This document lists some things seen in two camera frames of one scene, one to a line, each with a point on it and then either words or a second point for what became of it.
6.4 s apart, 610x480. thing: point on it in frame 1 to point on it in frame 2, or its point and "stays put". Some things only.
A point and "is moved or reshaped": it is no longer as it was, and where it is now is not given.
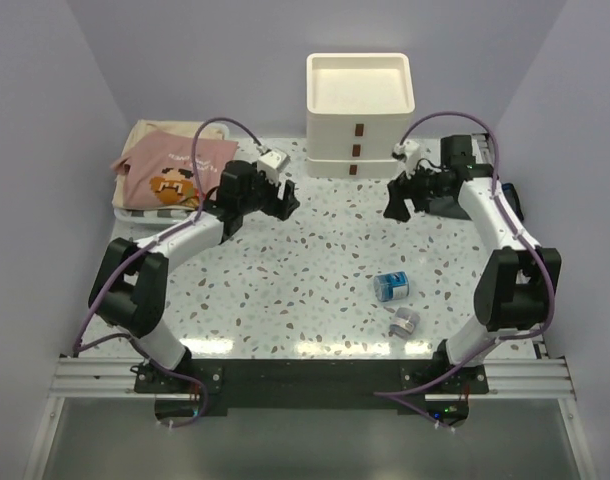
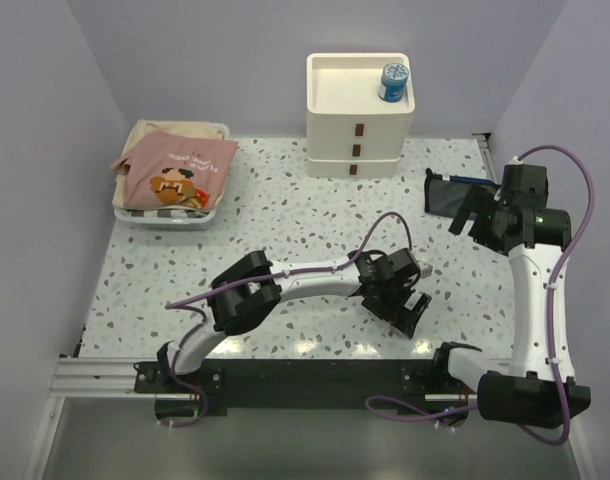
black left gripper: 280,209 to 400,317
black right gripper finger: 397,209 to 459,221
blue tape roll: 388,286 is moved or reshaped
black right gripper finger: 399,185 to 479,201
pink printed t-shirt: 158,168 stays put
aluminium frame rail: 115,379 stays put
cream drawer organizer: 359,112 stays put
